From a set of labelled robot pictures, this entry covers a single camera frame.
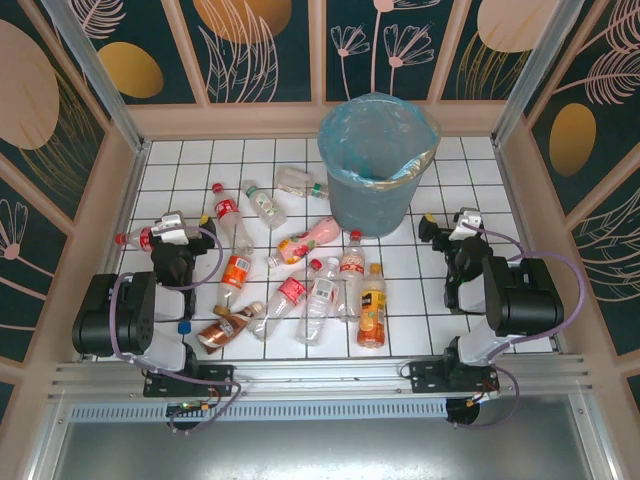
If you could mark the long cola bottle red label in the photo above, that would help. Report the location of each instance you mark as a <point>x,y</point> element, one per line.
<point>137,240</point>

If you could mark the orange-label bottle with barcode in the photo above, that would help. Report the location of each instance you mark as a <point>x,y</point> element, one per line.
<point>236,272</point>

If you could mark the small green-capped white-label bottle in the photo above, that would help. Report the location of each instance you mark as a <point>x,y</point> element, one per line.
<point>265,205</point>

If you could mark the blue-capped water bottle flower label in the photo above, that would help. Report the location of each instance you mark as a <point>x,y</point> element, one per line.
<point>184,327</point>

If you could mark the red-capped bottle red-white label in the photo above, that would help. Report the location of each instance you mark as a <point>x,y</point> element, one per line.
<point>351,265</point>

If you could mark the clear bottle red neck label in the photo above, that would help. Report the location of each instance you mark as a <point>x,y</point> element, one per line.
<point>292,290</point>

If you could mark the pink strawberry drink bottle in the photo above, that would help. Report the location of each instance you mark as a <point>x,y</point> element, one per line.
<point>310,240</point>

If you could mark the clear bottle green-white neck band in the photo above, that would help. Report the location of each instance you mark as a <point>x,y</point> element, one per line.
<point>295,182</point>

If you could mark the orange juice bottle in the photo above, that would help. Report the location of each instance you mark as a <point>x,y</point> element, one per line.
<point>371,320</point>

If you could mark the clear white-capped water bottle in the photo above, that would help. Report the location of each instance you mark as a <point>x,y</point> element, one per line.
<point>317,310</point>

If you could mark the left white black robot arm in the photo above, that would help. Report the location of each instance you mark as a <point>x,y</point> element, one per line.
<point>165,305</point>

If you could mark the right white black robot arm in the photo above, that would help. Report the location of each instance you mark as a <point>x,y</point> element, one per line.
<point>525,300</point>

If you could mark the grey mesh waste bin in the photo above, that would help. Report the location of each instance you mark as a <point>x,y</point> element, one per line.
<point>367,210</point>

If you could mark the brown coffee drink bottle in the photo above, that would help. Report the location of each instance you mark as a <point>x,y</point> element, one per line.
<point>220,332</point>

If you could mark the grey metal panel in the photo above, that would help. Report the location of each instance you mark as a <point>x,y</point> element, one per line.
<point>320,450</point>

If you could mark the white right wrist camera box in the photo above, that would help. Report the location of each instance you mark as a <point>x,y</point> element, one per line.
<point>467,222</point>

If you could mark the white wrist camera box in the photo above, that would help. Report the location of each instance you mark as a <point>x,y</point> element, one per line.
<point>467,222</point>
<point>167,225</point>

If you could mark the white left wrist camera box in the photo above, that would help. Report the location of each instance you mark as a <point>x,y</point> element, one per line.
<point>167,225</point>

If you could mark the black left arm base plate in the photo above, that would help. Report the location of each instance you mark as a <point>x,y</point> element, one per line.
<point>215,377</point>

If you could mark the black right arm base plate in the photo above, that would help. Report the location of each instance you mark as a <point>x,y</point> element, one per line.
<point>425,380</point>

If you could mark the aluminium mounting rail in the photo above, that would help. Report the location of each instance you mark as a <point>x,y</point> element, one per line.
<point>320,375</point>

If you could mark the aluminium frame post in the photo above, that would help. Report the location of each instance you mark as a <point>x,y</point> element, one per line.
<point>95,75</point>
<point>530,75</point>

